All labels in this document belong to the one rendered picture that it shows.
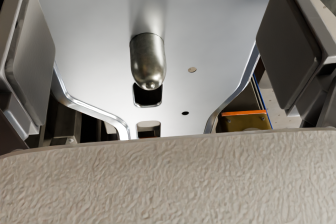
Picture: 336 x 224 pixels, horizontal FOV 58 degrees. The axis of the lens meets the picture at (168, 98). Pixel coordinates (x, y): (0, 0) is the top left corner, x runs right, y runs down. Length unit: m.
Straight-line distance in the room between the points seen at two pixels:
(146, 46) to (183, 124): 0.17
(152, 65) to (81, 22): 0.07
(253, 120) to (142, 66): 0.34
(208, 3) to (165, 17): 0.04
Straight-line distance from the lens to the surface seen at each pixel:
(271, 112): 1.07
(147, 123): 0.42
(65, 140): 0.45
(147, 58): 0.26
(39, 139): 0.42
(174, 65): 0.31
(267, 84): 0.39
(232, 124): 0.54
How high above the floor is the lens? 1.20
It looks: 35 degrees down
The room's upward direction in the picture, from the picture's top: 173 degrees clockwise
